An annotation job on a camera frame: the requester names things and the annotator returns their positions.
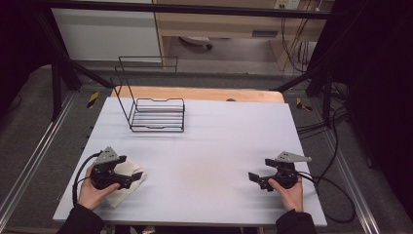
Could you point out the aluminium rail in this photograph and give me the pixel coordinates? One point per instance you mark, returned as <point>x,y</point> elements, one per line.
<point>32,159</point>
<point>354,185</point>

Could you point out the light wooden desk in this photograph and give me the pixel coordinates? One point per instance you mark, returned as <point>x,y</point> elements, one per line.
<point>211,24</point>

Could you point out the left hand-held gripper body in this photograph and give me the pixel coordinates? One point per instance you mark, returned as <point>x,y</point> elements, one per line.
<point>102,175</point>

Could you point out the white towel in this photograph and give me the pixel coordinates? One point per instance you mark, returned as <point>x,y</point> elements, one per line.
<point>120,196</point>

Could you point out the yellow black tape strip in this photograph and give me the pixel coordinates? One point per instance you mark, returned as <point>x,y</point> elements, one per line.
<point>303,105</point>
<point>93,100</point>

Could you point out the white cabinet panel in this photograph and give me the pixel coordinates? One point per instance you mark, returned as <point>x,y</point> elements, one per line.
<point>107,35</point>

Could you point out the person's right hand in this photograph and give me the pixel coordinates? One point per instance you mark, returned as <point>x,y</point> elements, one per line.
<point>292,198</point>

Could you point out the white wall socket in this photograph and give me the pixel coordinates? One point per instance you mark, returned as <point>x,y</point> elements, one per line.
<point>287,4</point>

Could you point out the black curtain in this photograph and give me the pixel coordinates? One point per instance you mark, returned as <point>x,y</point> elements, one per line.
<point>383,97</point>
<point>19,48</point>

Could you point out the office chair base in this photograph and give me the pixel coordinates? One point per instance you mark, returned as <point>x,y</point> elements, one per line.
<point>196,40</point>

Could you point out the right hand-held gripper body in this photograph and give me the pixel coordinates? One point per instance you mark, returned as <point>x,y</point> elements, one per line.
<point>287,175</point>

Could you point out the black metal frame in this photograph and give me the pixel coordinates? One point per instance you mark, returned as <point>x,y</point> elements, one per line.
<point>195,11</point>

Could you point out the person's left hand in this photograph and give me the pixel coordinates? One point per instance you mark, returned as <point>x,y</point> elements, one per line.
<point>89,195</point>

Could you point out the wooden board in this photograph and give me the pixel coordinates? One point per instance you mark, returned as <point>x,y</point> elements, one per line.
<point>201,94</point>

